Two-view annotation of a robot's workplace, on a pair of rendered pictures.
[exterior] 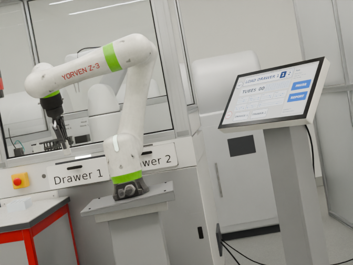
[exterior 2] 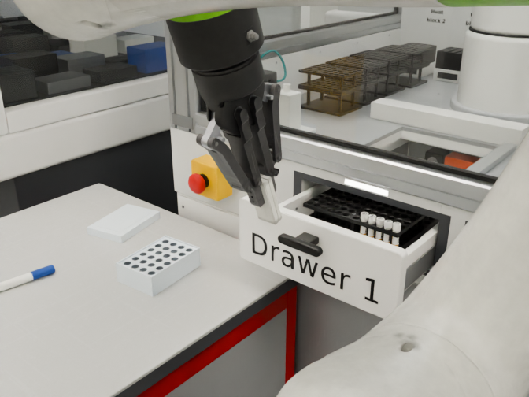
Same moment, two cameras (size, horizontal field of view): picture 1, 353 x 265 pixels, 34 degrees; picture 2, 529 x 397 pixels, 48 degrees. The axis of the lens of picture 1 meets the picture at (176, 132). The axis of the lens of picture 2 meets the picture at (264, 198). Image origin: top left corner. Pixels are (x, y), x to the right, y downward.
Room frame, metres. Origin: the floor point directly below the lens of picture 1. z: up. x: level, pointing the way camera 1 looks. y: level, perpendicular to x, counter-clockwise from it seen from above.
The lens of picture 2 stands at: (2.04, 0.12, 1.31)
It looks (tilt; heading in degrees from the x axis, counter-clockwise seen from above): 24 degrees down; 34
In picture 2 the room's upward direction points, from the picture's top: straight up
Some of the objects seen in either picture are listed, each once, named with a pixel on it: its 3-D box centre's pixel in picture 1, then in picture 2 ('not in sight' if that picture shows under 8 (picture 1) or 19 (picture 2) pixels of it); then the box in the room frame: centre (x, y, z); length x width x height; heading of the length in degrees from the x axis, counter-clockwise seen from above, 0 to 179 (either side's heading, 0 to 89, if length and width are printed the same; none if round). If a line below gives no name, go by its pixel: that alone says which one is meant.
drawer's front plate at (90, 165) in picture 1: (78, 173); (314, 254); (2.73, 0.49, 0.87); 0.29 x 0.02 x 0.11; 84
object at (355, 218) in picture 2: not in sight; (350, 217); (2.83, 0.48, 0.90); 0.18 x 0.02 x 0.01; 84
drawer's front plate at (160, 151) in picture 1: (146, 159); not in sight; (2.83, 0.17, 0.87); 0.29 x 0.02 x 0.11; 84
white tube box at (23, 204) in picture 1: (19, 204); (159, 264); (2.69, 0.78, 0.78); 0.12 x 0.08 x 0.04; 179
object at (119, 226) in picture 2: not in sight; (124, 222); (2.79, 0.97, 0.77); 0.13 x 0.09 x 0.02; 7
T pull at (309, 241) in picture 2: (75, 167); (305, 241); (2.70, 0.49, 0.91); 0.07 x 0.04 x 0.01; 84
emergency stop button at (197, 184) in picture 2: (17, 181); (198, 183); (2.84, 0.81, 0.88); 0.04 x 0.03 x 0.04; 84
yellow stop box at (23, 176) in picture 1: (20, 180); (210, 177); (2.88, 0.81, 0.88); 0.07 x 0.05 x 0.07; 84
